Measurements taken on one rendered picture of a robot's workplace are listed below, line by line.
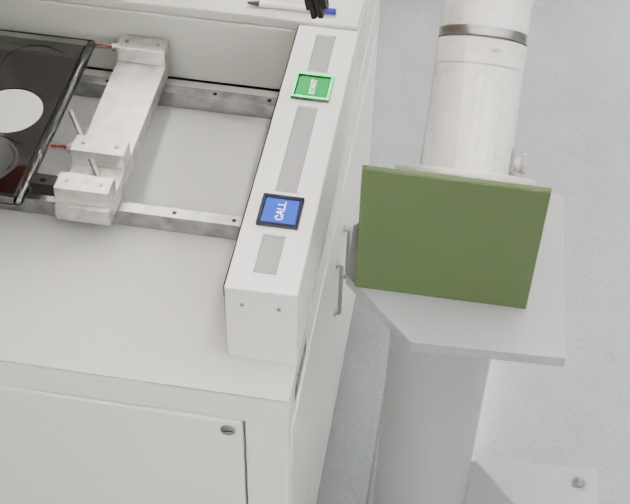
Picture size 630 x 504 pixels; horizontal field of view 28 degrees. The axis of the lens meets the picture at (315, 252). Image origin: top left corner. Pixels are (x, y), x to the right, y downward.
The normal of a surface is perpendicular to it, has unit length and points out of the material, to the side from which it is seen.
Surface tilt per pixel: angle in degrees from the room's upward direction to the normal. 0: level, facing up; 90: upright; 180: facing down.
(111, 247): 0
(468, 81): 45
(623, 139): 0
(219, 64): 90
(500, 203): 90
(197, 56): 90
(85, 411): 90
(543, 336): 0
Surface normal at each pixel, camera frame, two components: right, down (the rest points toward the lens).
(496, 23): 0.15, 0.06
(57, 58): 0.02, -0.68
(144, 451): -0.16, 0.72
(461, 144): -0.26, 0.00
